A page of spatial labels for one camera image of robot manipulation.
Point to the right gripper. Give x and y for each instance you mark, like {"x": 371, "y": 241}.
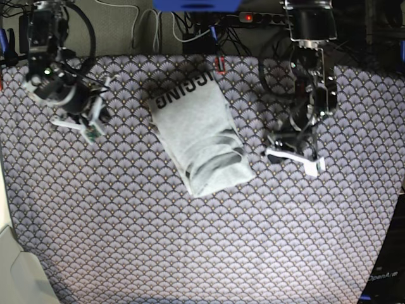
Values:
{"x": 61, "y": 89}

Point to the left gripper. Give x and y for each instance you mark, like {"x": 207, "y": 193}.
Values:
{"x": 299, "y": 140}

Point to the light grey T-shirt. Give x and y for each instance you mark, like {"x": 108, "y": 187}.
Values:
{"x": 194, "y": 124}

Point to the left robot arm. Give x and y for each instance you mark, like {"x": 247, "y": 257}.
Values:
{"x": 311, "y": 25}

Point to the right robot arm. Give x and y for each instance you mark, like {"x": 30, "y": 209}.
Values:
{"x": 48, "y": 28}

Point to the red black table clamp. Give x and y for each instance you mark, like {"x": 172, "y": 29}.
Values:
{"x": 220, "y": 64}

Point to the fan-patterned table cloth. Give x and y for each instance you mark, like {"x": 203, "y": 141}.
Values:
{"x": 112, "y": 222}

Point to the black power strip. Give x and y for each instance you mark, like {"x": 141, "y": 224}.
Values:
{"x": 263, "y": 19}

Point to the blue box overhead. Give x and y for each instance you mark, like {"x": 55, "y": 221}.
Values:
{"x": 197, "y": 5}

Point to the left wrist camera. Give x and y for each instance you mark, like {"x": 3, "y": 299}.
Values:
{"x": 311, "y": 167}

